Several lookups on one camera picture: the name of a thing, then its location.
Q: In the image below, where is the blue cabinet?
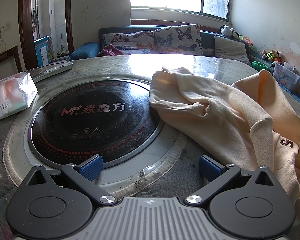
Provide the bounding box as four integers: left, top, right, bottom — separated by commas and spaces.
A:
34, 36, 50, 67

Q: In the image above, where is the panda plush toy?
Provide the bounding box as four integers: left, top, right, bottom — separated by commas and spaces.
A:
220, 25, 240, 40

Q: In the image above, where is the pink and green toy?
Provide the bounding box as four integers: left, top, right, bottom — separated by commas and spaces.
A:
240, 36, 254, 47

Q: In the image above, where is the blue sofa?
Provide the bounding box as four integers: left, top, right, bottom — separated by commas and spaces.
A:
69, 25, 253, 65

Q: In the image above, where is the dark wooden side table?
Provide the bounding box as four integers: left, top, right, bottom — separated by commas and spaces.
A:
0, 45, 22, 85

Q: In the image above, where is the window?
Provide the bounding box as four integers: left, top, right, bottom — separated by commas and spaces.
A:
130, 0, 232, 20

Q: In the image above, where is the white remote control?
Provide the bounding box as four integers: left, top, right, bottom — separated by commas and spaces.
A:
31, 62, 74, 83

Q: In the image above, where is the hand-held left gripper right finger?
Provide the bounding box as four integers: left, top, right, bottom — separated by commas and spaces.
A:
186, 155, 281, 205

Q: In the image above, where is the grey pillow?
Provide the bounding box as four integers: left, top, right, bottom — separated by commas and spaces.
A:
214, 35, 252, 66

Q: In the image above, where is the maroon cloth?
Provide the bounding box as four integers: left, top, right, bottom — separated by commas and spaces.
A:
97, 44, 124, 57

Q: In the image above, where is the dark wooden door frame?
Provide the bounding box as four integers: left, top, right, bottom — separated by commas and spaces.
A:
18, 0, 74, 68

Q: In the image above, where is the green plastic basin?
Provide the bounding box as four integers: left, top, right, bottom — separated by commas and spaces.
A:
252, 60, 270, 71

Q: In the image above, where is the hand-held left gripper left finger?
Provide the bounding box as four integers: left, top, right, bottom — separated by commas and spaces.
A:
20, 155, 117, 205

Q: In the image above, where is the cream garment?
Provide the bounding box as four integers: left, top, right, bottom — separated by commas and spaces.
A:
149, 67, 300, 233

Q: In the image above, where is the round black induction cooktop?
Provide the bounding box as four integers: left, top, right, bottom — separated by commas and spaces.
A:
25, 79, 165, 170

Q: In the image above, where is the white tissue pack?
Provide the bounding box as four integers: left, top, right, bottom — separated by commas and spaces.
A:
0, 71, 38, 123

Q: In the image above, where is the brown and green plush toy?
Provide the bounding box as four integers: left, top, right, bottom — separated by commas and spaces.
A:
262, 49, 282, 63

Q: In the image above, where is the clear plastic storage box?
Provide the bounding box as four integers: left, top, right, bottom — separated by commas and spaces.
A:
272, 61, 300, 92

